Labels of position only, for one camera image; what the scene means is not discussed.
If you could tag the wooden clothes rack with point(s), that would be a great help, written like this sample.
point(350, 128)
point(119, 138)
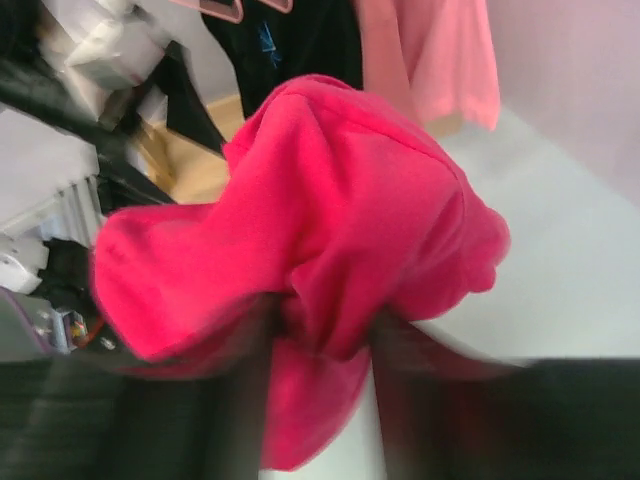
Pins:
point(186, 171)

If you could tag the magenta t shirt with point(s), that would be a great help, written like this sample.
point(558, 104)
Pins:
point(336, 202)

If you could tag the salmon pink t shirt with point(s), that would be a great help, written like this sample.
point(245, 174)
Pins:
point(431, 59)

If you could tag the pink wire hanger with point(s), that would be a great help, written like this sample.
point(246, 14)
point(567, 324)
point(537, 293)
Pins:
point(227, 10)
point(283, 6)

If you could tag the lower pink wire hanger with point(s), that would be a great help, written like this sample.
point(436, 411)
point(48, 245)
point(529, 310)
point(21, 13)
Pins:
point(283, 6)

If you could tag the upper pink wire hanger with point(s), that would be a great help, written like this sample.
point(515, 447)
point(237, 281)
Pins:
point(227, 10)

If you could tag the black t shirt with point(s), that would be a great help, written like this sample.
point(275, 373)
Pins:
point(268, 48)

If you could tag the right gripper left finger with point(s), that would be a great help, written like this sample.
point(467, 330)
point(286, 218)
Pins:
point(99, 413)

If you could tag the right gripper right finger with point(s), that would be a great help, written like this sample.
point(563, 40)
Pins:
point(445, 415)

